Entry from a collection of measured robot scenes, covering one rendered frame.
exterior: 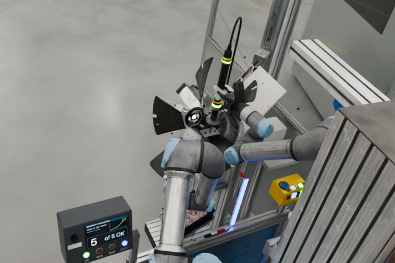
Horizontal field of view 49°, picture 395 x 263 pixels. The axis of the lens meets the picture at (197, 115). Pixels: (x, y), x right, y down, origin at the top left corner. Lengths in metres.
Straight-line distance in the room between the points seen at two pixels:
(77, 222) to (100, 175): 1.93
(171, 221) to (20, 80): 3.31
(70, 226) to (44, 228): 1.61
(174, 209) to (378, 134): 0.82
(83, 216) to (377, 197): 1.07
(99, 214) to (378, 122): 1.06
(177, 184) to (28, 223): 1.87
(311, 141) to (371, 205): 0.63
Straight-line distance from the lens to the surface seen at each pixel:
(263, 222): 2.34
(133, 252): 1.98
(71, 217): 1.70
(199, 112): 2.23
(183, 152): 1.60
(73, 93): 4.44
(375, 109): 1.10
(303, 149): 1.62
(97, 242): 1.74
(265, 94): 2.40
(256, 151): 1.77
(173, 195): 1.59
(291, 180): 2.26
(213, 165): 1.63
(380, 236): 1.04
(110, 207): 1.73
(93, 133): 3.96
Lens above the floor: 2.56
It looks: 37 degrees down
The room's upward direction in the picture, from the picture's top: 11 degrees clockwise
